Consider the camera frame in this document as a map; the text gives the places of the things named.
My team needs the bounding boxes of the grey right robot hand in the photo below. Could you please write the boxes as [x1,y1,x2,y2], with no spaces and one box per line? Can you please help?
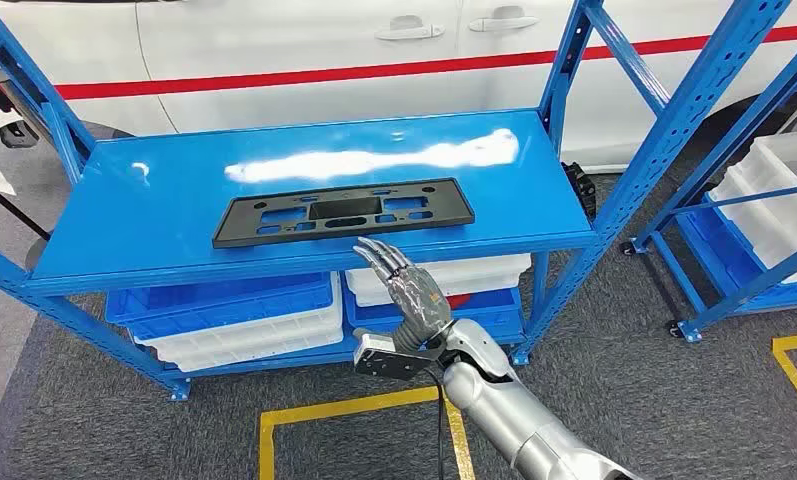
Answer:
[352,237,454,329]

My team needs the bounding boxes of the black plastic bracket plate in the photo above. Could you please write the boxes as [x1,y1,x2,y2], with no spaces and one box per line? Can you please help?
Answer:
[211,177,476,250]

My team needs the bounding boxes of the black ribbed part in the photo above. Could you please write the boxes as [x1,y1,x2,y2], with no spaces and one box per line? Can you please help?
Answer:
[562,160,598,220]

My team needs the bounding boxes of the blue steel shelf rack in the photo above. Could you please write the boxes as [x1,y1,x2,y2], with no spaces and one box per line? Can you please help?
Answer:
[619,26,797,344]
[0,0,797,403]

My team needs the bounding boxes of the white plastic bin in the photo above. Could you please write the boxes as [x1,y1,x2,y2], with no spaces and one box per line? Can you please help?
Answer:
[129,274,344,374]
[707,162,797,286]
[344,253,533,308]
[749,129,797,200]

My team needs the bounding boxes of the white car with red stripe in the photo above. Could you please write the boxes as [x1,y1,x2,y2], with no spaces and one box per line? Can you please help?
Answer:
[0,0,797,197]

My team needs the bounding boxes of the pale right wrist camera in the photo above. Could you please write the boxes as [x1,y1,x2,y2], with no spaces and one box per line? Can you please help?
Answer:
[353,333,447,382]

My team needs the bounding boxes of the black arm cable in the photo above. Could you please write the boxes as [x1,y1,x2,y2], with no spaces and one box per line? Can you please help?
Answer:
[424,367,447,480]

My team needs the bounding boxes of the black barrier post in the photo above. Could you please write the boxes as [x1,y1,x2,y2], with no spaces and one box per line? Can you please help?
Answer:
[0,68,55,150]

